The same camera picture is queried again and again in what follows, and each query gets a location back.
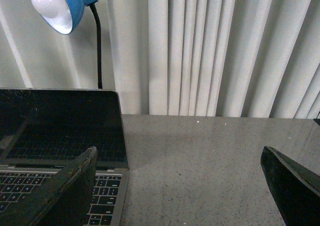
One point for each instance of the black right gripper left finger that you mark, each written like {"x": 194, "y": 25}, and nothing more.
{"x": 64, "y": 199}

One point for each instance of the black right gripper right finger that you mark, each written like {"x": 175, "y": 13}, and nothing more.
{"x": 294, "y": 188}

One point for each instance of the silver laptop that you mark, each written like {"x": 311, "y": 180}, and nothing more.
{"x": 42, "y": 130}

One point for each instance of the white curtain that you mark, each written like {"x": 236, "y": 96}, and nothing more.
{"x": 232, "y": 58}

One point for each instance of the blue desk lamp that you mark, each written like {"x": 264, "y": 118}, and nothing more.
{"x": 65, "y": 15}

